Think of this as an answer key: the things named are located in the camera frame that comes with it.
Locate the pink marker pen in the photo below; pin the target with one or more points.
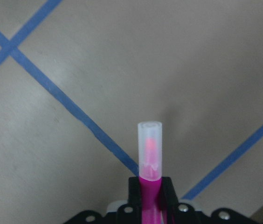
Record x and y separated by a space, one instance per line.
150 170

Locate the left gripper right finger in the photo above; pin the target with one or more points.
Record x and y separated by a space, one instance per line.
168 196

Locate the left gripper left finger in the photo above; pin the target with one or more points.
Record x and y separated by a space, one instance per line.
134 192

